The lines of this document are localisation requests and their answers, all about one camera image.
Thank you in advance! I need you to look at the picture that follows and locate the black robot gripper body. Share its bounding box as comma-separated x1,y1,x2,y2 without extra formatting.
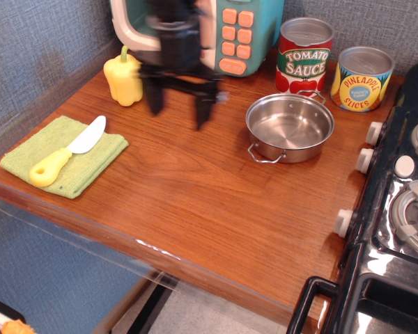
135,1,226,101

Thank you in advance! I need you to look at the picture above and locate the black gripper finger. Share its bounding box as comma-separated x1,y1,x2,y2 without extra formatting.
142,75,164,115
195,94,216,130

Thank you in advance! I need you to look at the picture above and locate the stainless steel two-handled pot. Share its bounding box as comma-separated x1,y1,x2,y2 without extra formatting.
245,90,335,164

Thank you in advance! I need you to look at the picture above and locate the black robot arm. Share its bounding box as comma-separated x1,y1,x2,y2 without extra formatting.
134,1,222,129

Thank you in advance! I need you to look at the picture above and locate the green cloth napkin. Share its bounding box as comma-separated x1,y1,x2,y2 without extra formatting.
0,116,128,199

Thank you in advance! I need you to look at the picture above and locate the yellow toy bell pepper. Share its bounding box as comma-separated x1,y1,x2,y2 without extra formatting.
103,45,143,107

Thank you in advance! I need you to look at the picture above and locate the teal toy microwave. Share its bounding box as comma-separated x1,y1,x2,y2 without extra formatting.
110,0,284,77

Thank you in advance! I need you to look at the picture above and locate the tomato sauce can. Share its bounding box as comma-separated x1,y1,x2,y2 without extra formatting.
274,17,335,97

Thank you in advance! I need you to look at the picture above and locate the pineapple slices can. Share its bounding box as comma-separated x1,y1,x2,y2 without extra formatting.
330,46,395,113

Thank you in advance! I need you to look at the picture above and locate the white stove knob middle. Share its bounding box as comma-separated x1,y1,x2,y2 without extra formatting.
355,148,374,174

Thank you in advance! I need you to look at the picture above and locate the white stove knob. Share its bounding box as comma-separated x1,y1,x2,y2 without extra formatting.
365,122,384,146
355,148,374,174
333,209,354,239

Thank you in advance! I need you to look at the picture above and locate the white stove knob upper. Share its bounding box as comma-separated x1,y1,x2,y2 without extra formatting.
365,122,384,146

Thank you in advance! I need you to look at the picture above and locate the white stove knob lower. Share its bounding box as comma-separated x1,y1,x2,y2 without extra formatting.
333,209,354,239

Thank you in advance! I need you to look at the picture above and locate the black toy stove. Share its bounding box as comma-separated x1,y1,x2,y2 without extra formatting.
287,64,418,333

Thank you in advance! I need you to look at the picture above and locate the orange object bottom left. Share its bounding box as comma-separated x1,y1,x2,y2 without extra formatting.
1,319,36,334

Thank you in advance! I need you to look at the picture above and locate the yellow-handled toy knife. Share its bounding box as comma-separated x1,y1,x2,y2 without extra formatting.
29,116,107,187

